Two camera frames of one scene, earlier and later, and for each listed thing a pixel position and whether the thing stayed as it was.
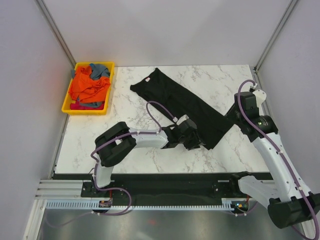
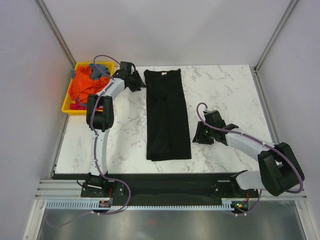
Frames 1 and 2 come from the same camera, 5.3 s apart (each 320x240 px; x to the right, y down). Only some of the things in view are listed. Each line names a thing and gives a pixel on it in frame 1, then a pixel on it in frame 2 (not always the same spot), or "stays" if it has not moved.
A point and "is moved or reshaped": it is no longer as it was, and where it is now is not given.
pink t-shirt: [76, 106] stays
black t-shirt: [207, 122] is moved or reshaped
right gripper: [229, 115] -> [198, 137]
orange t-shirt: [87, 90] stays
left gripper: [195, 142] -> [140, 83]
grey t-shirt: [98, 71] stays
